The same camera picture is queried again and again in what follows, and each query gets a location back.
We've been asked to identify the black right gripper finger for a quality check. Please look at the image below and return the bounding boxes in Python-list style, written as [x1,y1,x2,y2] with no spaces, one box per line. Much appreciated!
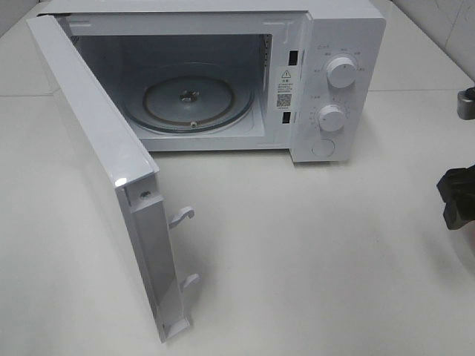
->
[436,165,474,230]
[456,87,475,120]

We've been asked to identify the white timer knob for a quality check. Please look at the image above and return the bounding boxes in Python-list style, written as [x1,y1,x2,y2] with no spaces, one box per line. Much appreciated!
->
[318,105,346,132]

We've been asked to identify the round white door button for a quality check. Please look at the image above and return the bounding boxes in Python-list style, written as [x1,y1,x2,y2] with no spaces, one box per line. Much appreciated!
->
[312,139,335,157]

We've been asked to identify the white microwave door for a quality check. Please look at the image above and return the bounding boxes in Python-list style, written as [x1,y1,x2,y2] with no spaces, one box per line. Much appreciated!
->
[27,16,200,341]

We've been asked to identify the upper white power knob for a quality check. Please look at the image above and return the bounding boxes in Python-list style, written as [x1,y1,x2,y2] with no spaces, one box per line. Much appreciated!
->
[326,55,357,89]

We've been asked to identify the white microwave oven body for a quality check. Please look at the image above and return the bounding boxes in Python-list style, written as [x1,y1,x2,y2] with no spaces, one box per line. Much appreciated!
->
[34,1,386,162]

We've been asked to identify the white warning label sticker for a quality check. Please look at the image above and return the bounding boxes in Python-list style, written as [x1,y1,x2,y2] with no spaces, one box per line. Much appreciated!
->
[274,66,298,111]

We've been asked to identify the glass microwave turntable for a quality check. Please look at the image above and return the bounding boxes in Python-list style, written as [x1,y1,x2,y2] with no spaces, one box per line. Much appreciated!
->
[122,62,255,134]

